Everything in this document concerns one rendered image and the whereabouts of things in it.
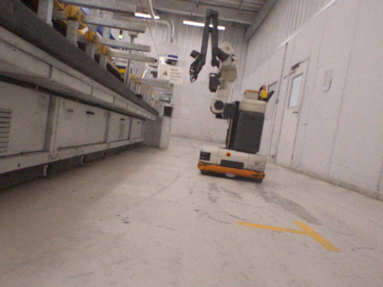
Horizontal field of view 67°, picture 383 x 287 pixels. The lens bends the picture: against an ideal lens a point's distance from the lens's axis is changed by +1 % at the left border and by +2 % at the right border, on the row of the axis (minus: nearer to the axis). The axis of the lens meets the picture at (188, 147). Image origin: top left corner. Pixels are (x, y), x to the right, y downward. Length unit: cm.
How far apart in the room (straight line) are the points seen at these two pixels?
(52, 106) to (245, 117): 178
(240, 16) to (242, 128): 900
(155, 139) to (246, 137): 313
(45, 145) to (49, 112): 19
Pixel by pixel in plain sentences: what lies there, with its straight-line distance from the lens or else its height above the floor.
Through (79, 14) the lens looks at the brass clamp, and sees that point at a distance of 149.
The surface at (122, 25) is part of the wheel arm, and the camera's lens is 147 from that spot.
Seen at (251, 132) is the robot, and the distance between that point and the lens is 293.
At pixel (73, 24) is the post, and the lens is 148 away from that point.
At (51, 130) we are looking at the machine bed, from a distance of 187.
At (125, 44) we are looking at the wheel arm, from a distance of 170.
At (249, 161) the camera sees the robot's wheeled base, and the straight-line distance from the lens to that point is 290.
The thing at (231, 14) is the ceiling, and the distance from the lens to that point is 1166.
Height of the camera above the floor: 40
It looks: 3 degrees down
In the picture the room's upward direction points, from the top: 8 degrees clockwise
